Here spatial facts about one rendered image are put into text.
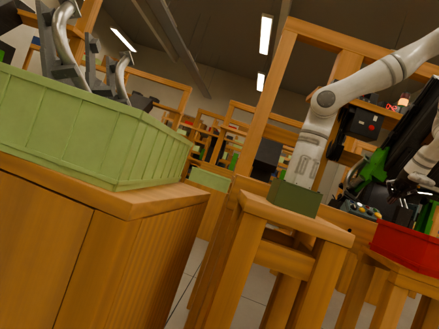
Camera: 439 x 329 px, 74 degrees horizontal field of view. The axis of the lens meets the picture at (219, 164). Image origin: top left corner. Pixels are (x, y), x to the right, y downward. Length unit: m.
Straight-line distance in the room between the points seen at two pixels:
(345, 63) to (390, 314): 1.44
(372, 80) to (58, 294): 0.97
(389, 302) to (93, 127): 0.98
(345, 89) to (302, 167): 0.27
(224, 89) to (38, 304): 11.66
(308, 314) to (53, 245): 0.67
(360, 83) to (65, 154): 0.83
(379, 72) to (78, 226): 0.91
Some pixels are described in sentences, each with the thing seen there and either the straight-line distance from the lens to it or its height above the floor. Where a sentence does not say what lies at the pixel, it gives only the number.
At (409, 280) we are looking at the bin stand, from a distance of 1.12.
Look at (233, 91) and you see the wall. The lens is 12.05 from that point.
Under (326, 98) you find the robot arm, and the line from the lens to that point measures 0.99.
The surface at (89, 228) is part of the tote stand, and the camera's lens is 0.61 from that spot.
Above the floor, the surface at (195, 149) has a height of 1.21.
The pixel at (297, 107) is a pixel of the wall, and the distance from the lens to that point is 11.99.
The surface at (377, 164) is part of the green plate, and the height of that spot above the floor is 1.17.
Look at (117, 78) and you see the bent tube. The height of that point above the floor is 1.08.
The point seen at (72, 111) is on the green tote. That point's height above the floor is 0.91.
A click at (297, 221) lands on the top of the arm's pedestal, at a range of 0.85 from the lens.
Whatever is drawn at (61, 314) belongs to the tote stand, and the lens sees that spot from 0.68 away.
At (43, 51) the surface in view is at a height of 1.02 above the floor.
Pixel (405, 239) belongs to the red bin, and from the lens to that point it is 1.16.
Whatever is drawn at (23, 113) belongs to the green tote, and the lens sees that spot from 0.71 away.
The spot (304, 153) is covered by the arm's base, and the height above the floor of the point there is 1.04.
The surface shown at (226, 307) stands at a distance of 0.91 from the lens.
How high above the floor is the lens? 0.91
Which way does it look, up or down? level
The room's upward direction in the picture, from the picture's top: 19 degrees clockwise
